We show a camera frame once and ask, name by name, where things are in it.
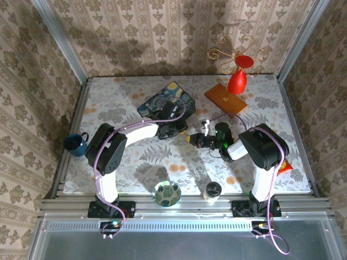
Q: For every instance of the glass jar black lid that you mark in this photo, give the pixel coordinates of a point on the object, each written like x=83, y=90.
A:
x=212, y=191

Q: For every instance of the floral table mat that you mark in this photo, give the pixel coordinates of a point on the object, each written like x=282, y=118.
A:
x=173, y=168

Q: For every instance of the dark blue mug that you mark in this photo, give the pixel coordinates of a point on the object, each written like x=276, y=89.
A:
x=76, y=145

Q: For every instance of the grey metal panel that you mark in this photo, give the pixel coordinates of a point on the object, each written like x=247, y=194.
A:
x=176, y=246

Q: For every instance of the starry night painting box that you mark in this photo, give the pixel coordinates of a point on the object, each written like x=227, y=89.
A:
x=173, y=93

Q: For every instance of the green leaf pattern bowl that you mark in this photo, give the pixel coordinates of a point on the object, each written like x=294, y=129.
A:
x=166, y=193

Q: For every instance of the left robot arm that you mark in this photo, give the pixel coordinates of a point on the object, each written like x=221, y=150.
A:
x=108, y=187

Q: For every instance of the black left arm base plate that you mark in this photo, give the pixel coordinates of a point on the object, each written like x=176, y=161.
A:
x=127, y=210

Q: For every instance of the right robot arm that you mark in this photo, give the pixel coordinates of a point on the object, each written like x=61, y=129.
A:
x=260, y=187

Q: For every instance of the black controller board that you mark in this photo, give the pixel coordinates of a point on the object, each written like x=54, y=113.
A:
x=260, y=226
x=109, y=226

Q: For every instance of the red snack packet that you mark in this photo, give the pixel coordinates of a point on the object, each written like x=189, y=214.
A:
x=286, y=166

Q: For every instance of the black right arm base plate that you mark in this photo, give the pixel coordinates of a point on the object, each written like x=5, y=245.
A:
x=240, y=210

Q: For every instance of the aluminium frame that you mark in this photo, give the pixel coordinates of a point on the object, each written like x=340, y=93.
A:
x=189, y=203

